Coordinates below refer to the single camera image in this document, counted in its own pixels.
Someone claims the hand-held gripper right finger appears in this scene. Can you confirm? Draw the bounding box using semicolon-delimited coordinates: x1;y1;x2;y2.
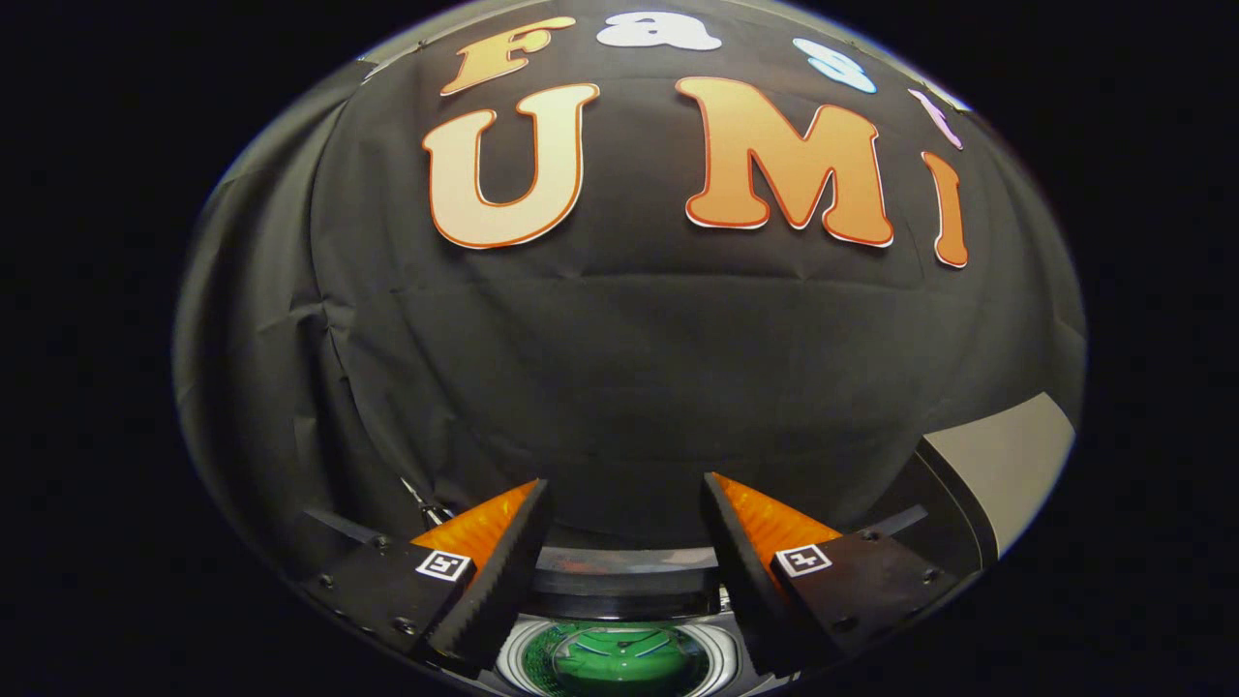
702;471;969;681

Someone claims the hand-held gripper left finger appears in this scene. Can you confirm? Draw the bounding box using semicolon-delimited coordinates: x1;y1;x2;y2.
300;477;555;679

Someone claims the dark transparent washing machine lid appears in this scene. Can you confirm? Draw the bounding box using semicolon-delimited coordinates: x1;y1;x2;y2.
528;547;727;622

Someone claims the green polo shirt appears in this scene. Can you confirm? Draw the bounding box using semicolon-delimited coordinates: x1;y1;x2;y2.
552;627;700;696

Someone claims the black backdrop cloth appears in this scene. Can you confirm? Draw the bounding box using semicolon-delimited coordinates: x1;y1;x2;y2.
172;0;1085;582

